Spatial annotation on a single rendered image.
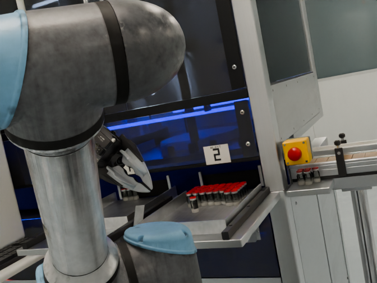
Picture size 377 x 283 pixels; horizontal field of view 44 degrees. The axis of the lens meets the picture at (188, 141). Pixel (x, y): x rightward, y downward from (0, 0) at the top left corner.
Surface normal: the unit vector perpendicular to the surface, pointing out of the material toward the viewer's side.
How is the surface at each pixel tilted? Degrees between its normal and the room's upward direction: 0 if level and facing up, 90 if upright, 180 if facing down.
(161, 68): 122
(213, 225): 90
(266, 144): 90
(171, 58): 110
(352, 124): 90
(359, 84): 90
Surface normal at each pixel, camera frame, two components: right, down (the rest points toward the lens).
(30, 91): 0.37, 0.52
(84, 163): 0.80, 0.41
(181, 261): 0.56, -0.02
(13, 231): 0.90, -0.13
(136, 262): 0.15, -0.52
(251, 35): -0.40, 0.18
